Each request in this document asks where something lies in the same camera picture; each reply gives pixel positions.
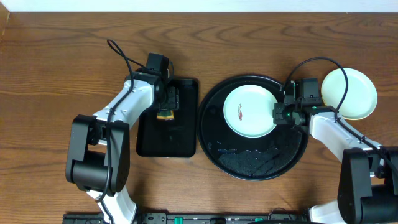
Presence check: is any green yellow sponge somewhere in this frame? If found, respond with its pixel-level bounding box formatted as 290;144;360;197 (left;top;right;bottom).
156;110;175;121

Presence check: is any light green plate front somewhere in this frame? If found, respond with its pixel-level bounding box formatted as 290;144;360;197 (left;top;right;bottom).
223;85;277;138

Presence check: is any light green plate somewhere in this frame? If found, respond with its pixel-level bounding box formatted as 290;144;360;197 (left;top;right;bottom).
223;85;277;138
321;68;377;116

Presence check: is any yellow plate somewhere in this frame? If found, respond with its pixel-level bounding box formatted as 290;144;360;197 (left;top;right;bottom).
341;114;369;121

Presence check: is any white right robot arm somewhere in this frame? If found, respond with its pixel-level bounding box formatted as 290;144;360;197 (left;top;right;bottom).
272;103;397;223

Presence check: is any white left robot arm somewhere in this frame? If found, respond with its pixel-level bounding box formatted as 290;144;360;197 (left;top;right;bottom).
65;72;179;223

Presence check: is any black rectangular tray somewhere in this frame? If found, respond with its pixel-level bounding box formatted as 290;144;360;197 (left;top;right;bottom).
136;79;198;157

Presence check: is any black round tray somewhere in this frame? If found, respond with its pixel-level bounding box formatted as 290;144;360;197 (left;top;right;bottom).
197;74;309;180

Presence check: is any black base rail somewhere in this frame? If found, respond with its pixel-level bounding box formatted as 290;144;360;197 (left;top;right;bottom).
62;213;312;224

